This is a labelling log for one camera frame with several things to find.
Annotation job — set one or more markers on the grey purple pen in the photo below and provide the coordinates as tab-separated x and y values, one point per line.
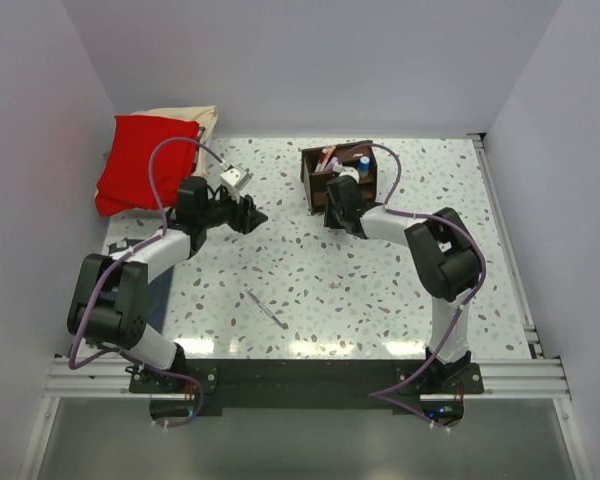
263	308

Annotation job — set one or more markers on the blue grey stamp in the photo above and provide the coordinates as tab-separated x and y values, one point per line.
364	166

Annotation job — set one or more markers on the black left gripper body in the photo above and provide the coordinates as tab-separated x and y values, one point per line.
227	211

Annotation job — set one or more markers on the aluminium rail frame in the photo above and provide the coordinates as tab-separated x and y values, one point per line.
292	329

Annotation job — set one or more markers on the red white marker pen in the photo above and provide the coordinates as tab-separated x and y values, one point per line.
318	167

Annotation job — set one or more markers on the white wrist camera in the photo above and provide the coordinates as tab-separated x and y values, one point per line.
342	170
235	178

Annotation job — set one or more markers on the red folded cloth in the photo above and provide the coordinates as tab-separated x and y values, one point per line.
145	150

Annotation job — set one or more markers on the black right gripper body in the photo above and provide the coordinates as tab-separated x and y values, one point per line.
332	215

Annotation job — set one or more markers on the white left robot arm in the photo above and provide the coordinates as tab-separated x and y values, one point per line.
111	301

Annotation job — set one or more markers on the dark blue denim cloth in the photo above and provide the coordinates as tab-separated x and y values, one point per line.
158	289

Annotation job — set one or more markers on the beige folded cloth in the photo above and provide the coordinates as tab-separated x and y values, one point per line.
205	116

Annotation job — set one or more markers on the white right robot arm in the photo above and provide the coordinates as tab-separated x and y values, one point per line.
448	262

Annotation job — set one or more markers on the brown wooden desk organizer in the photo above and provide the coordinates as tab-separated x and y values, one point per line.
349	155

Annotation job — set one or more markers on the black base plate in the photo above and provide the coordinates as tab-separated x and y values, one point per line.
211	386

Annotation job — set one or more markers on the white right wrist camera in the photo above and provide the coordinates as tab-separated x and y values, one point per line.
342	170

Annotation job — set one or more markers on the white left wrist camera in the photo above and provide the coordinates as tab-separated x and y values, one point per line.
235	178

